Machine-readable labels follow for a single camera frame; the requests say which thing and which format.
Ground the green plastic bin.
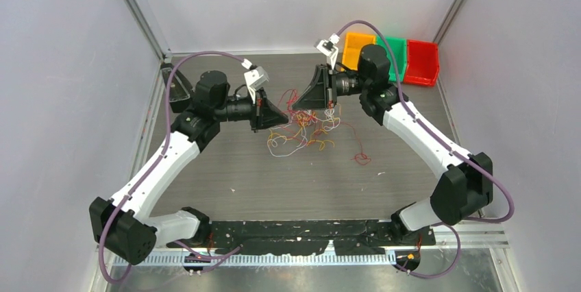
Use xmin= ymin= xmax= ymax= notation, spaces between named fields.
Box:
xmin=376 ymin=36 xmax=408 ymax=84

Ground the white wire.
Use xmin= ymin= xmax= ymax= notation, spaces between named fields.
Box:
xmin=266 ymin=107 xmax=341 ymax=158

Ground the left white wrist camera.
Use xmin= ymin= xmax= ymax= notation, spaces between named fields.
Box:
xmin=241 ymin=58 xmax=269 ymax=104

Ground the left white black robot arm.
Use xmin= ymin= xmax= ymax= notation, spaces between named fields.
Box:
xmin=89 ymin=66 xmax=288 ymax=265

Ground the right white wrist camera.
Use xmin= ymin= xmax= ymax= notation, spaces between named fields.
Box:
xmin=314 ymin=34 xmax=340 ymax=71

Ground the black wedge stand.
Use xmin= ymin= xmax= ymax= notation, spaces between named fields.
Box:
xmin=160 ymin=63 xmax=193 ymax=114

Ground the red plastic bin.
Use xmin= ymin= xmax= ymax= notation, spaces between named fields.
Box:
xmin=404 ymin=40 xmax=440 ymax=87

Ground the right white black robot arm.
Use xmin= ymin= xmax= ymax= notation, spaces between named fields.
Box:
xmin=293 ymin=40 xmax=493 ymax=245

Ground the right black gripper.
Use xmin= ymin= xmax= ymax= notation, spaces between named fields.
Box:
xmin=293 ymin=64 xmax=371 ymax=112

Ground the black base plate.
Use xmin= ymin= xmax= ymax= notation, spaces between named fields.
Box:
xmin=166 ymin=218 xmax=436 ymax=257

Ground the yellow wire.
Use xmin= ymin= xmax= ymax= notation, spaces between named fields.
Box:
xmin=267 ymin=117 xmax=341 ymax=152

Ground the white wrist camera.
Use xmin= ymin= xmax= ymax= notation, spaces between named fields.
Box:
xmin=241 ymin=58 xmax=269 ymax=104
xmin=314 ymin=34 xmax=340 ymax=71

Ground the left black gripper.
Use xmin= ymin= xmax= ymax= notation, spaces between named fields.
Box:
xmin=214 ymin=86 xmax=288 ymax=133

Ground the yellow plastic bin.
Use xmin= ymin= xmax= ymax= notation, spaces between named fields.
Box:
xmin=341 ymin=32 xmax=376 ymax=70

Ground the aluminium frame rail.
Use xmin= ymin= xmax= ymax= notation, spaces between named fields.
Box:
xmin=96 ymin=217 xmax=509 ymax=252

